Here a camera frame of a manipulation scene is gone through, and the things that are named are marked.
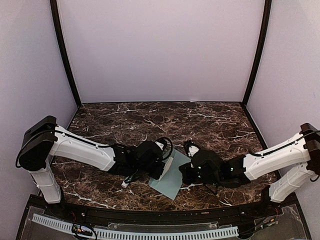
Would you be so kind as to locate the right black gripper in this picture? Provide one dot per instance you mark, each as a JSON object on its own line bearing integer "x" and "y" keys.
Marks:
{"x": 185, "y": 170}

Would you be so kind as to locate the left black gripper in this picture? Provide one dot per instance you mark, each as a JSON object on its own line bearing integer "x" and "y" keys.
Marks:
{"x": 156, "y": 174}

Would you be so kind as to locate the beige ornate letter paper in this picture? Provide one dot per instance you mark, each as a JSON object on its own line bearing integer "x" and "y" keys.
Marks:
{"x": 166, "y": 167}

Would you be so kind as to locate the teal green envelope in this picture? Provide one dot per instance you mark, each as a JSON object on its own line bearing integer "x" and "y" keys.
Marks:
{"x": 170, "y": 184}

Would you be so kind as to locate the green white glue stick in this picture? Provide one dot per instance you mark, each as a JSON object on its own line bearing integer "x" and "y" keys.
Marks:
{"x": 126, "y": 182}

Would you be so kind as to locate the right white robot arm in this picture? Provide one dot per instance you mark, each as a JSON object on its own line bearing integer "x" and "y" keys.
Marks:
{"x": 301, "y": 152}

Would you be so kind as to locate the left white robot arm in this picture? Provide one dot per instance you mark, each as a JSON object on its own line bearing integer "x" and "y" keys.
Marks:
{"x": 47, "y": 139}

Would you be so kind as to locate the black front table rail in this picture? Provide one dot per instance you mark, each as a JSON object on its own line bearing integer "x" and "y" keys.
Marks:
{"x": 101, "y": 216}

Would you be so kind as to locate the grey slotted cable duct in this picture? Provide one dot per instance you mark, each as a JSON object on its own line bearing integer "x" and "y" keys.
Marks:
{"x": 121, "y": 231}

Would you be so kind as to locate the right black frame post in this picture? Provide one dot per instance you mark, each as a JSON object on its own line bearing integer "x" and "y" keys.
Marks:
{"x": 258, "y": 53}

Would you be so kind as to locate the black frame post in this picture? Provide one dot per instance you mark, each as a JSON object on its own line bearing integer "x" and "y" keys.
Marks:
{"x": 63, "y": 52}
{"x": 258, "y": 53}

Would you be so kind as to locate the left black frame post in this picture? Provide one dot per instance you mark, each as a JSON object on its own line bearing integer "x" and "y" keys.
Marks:
{"x": 63, "y": 52}

